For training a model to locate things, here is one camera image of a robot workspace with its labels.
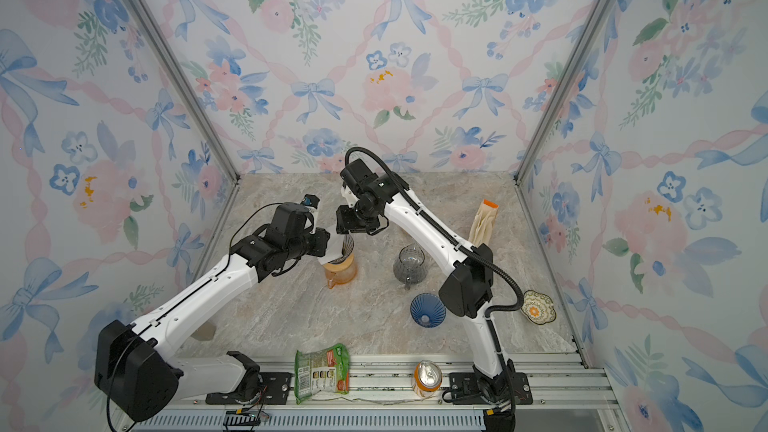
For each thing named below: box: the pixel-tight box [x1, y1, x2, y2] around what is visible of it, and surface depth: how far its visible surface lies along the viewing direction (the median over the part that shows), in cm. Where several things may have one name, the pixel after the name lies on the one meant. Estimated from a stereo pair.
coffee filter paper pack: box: [468, 199, 500, 247], surface depth 97 cm
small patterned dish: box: [521, 290, 557, 325], surface depth 89 cm
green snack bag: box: [294, 343, 350, 405], surface depth 76 cm
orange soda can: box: [412, 360, 443, 398], surface depth 68 cm
